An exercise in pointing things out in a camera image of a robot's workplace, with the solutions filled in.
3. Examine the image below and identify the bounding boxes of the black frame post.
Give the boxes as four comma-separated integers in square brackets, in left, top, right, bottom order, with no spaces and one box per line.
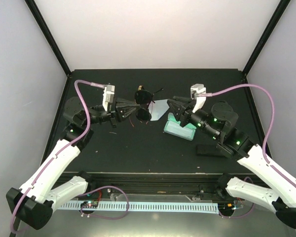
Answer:
[242,0,291,77]
[25,0,72,77]

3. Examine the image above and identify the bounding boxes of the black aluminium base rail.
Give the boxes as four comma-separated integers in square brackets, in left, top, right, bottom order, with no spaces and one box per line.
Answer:
[76,171,233,200]

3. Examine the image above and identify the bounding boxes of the left black frame post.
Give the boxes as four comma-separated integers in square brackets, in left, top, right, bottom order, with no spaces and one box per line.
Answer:
[25,0,72,77]

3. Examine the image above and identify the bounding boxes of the light blue cloth upper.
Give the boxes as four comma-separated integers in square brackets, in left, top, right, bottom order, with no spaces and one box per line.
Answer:
[148,99,169,121]

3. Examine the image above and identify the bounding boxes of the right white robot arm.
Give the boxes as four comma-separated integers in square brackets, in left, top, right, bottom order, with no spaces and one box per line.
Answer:
[167,96,296,229]

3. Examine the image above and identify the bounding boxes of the right black frame post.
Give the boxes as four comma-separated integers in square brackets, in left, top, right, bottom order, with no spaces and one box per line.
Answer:
[242,0,291,77]

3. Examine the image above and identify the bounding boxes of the green lined glasses case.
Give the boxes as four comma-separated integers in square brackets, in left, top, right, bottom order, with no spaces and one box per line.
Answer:
[164,113,196,141]

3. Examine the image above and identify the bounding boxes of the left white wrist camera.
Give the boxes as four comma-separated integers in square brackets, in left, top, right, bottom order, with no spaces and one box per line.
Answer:
[102,84,115,112]

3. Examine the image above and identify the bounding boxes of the black round sunglasses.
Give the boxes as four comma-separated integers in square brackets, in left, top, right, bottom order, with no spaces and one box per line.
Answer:
[134,85,164,122]

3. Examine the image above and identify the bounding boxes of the white slotted cable duct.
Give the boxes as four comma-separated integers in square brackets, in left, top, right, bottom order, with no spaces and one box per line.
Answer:
[59,200,219,214]

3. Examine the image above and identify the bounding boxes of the left circuit board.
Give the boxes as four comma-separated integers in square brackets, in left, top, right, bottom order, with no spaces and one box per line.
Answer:
[80,201,98,209]

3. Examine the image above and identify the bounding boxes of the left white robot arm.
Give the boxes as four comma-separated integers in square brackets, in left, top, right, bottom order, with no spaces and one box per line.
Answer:
[6,97,140,230]

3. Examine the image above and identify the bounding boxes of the black glasses case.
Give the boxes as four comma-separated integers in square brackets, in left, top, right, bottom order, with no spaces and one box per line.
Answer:
[196,144,223,157]

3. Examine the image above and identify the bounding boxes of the right circuit board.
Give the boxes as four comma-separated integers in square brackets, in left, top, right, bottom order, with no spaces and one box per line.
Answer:
[218,203,244,211]

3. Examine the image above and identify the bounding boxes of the circuit board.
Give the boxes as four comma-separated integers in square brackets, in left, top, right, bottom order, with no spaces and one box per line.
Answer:
[218,203,244,211]
[80,201,98,209]

